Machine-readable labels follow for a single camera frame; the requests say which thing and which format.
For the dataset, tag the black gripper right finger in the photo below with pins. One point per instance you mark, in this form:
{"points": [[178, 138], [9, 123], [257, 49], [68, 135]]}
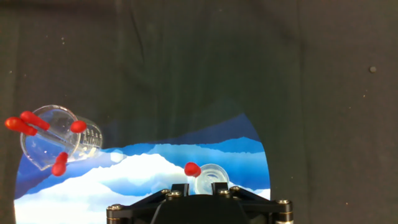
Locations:
{"points": [[270, 213]]}

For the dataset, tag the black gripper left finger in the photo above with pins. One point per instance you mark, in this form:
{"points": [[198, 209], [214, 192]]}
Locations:
{"points": [[133, 213]]}

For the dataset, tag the red bulb plastic dropper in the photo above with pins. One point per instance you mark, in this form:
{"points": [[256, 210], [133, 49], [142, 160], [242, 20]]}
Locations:
{"points": [[18, 125], [192, 169], [78, 126], [34, 119], [59, 166]]}

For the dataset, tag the small glass vial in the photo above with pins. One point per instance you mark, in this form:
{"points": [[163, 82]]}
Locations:
{"points": [[214, 177]]}

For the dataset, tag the small glass beaker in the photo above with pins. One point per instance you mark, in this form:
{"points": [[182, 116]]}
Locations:
{"points": [[49, 149]]}

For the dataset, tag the black cloth with blue print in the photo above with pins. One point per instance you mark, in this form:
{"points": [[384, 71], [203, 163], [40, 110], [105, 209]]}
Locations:
{"points": [[217, 62]]}

